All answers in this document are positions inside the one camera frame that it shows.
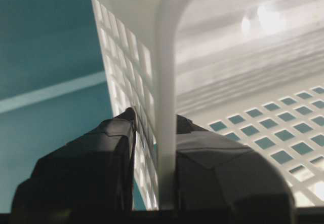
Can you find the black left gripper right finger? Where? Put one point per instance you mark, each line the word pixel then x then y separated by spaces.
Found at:
pixel 220 179

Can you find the white perforated plastic basket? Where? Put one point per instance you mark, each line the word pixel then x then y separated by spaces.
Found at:
pixel 251 70

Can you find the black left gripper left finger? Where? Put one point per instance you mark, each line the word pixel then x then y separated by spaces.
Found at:
pixel 87 180

